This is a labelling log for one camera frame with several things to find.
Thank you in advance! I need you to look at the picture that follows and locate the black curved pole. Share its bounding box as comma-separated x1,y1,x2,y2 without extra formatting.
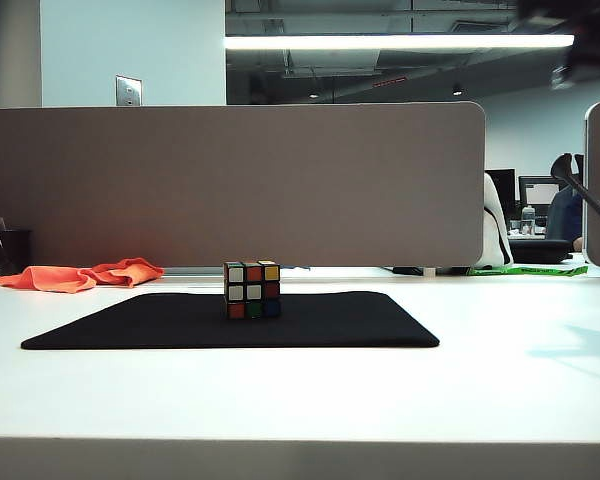
550,152,600,229

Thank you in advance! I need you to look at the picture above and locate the long ceiling light strip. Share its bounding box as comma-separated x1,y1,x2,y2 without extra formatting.
224,33,576,51

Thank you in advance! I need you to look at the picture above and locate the white bag with black strap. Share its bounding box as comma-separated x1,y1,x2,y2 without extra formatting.
472,172,514,269

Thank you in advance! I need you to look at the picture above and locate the metal wall switch plate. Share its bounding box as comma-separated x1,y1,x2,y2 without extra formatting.
115,74,143,107

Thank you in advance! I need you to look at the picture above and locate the person in blue shirt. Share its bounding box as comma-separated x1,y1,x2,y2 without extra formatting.
544,188,584,242

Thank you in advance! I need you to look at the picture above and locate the orange cloth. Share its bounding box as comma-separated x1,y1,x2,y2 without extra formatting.
0,257,166,295

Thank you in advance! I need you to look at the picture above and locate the green printed strip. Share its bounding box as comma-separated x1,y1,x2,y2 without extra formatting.
472,264,589,278

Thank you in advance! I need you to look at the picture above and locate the black desk container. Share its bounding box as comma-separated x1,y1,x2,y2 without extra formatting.
0,228,33,284

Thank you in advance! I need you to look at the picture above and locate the multicoloured Rubik's cube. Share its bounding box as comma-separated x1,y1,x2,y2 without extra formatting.
223,259,283,321

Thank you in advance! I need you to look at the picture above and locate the black mouse pad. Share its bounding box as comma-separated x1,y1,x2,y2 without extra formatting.
20,291,441,351

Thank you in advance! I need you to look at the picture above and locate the monitor with lit screen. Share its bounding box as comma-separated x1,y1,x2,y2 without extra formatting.
517,175,569,221

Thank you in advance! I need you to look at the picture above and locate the black computer monitor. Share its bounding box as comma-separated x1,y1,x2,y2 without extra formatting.
484,168,517,209

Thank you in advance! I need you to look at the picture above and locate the black round cushion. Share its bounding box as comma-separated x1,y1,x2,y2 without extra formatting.
507,238,574,265

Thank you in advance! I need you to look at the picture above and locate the wide grey-brown desk divider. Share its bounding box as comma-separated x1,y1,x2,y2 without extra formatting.
0,101,487,269

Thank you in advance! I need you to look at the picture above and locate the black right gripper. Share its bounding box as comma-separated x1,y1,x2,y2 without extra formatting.
513,0,600,92

